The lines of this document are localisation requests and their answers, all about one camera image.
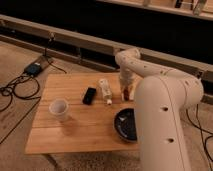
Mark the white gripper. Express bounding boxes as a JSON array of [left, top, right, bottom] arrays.
[[119, 69, 134, 91]]

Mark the red pepper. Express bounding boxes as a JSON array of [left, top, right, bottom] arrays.
[[123, 88, 130, 101]]

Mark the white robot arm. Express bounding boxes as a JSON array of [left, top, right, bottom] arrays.
[[115, 48, 204, 171]]

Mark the white sponge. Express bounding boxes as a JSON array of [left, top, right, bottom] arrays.
[[129, 90, 135, 101]]

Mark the white plastic bottle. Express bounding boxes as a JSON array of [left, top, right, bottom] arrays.
[[99, 79, 112, 105]]

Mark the black rectangular phone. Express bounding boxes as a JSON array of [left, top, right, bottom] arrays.
[[82, 87, 96, 105]]

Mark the black round bowl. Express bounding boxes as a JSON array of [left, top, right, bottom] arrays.
[[114, 108, 137, 142]]

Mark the wooden table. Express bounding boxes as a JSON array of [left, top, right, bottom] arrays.
[[25, 73, 138, 154]]

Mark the black power adapter box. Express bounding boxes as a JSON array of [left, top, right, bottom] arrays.
[[24, 63, 42, 76]]

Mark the long wooden ledge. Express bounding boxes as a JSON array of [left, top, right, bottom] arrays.
[[0, 14, 213, 84]]

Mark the black cable right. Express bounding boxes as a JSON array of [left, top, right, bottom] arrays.
[[185, 75, 213, 164]]

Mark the black floor cables left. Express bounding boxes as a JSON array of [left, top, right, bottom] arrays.
[[0, 56, 68, 145]]

